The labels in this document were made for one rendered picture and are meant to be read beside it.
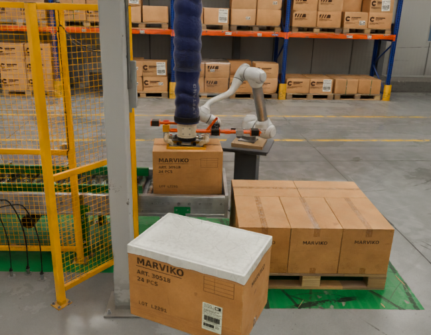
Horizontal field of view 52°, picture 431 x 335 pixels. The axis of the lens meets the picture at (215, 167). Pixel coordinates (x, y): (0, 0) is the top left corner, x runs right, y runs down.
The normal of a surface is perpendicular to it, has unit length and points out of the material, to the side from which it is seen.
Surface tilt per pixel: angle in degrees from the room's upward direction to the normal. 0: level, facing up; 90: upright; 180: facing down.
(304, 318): 0
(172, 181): 90
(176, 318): 90
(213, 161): 90
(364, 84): 89
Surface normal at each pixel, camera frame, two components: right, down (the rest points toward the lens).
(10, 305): 0.03, -0.94
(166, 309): -0.41, 0.30
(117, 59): 0.02, 0.34
